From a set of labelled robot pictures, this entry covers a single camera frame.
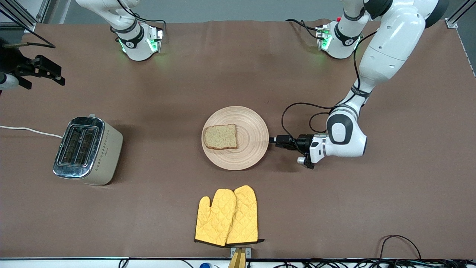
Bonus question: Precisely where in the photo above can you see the aluminium frame post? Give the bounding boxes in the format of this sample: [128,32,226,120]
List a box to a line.
[446,0,476,29]
[0,0,51,33]

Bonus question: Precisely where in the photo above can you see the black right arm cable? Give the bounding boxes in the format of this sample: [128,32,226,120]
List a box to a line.
[0,7,56,49]

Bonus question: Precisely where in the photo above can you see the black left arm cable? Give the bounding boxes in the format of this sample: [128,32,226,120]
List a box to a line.
[281,32,378,149]

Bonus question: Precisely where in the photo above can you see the black looped cable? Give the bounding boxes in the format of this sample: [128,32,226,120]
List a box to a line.
[377,235,422,261]

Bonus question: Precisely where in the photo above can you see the round wooden plate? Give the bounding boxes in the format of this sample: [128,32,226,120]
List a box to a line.
[201,106,269,171]

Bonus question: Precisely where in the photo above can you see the white toaster power cord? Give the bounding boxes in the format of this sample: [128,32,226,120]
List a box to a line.
[0,125,64,139]

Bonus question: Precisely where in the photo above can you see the black base power cable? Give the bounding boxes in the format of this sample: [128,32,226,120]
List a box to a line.
[286,19,320,39]
[123,0,168,25]

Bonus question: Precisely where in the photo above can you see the metal arm base connector bracket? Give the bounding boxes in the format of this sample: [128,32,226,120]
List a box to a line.
[147,24,164,53]
[315,25,331,51]

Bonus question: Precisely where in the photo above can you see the small metal bracket plate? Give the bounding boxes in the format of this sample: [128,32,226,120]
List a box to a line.
[230,246,252,258]

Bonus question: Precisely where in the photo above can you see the yellow quilted oven mitt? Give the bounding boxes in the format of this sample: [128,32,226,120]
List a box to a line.
[194,189,237,247]
[226,185,265,245]

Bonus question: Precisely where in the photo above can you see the black cable bundle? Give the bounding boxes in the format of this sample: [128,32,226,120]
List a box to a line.
[273,259,476,268]

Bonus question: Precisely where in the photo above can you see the brown bread toast slice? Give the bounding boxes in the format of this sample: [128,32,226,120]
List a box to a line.
[203,124,238,150]

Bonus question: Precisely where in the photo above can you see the brown table cover sheet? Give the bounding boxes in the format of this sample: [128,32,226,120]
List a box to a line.
[0,19,476,260]

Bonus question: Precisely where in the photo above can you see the chrome beige two-slot toaster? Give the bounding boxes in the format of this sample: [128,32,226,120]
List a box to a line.
[52,114,123,186]

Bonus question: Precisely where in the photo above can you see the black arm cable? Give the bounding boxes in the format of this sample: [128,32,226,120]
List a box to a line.
[0,7,56,49]
[281,32,378,149]

